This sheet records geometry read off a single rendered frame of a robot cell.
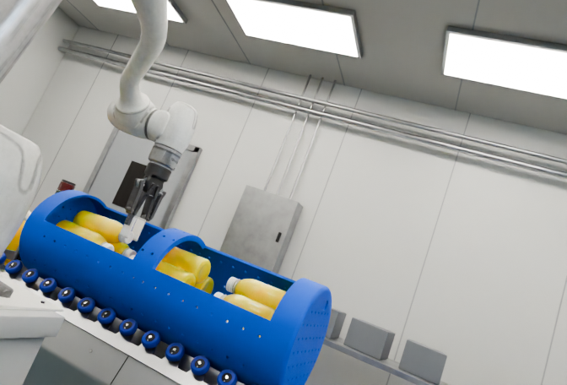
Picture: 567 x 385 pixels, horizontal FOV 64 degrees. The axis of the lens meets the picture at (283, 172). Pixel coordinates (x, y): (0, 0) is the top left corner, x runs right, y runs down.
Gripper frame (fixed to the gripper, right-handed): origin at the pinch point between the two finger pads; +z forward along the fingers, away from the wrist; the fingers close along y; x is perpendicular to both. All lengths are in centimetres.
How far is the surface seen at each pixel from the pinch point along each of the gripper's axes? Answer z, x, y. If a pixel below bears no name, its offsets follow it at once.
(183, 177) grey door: -63, 216, 312
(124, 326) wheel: 22.6, -19.4, -11.4
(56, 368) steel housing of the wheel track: 38.3, -7.1, -13.4
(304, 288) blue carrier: -2, -59, -8
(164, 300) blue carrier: 12.4, -29.1, -14.1
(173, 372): 26.4, -37.3, -11.7
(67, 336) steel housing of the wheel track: 30.7, -5.6, -12.9
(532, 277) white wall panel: -79, -145, 345
